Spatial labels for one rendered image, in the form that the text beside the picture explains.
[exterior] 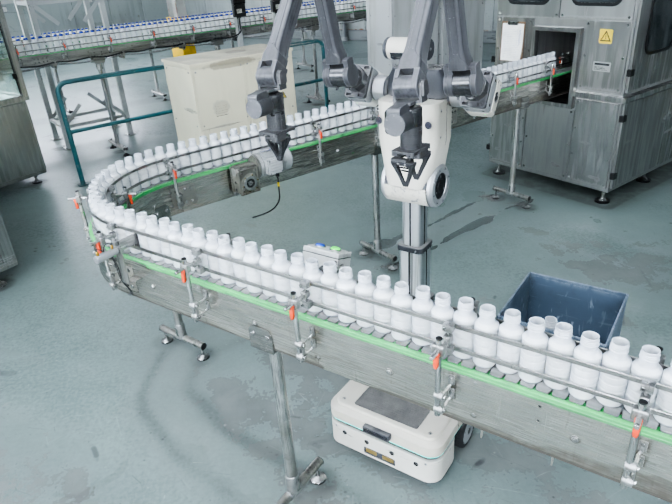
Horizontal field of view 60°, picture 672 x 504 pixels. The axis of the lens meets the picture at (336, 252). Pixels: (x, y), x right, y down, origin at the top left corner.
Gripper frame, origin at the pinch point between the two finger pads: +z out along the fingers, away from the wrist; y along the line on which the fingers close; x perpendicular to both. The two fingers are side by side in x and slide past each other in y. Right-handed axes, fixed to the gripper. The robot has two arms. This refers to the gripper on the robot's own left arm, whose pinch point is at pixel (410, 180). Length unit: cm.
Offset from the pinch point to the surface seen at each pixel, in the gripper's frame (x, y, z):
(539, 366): -42, -16, 35
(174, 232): 83, -16, 26
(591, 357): -53, -16, 28
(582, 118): 35, 356, 65
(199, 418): 116, 3, 139
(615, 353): -58, -15, 26
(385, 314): -0.4, -15.6, 33.8
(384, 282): 0.1, -14.9, 24.3
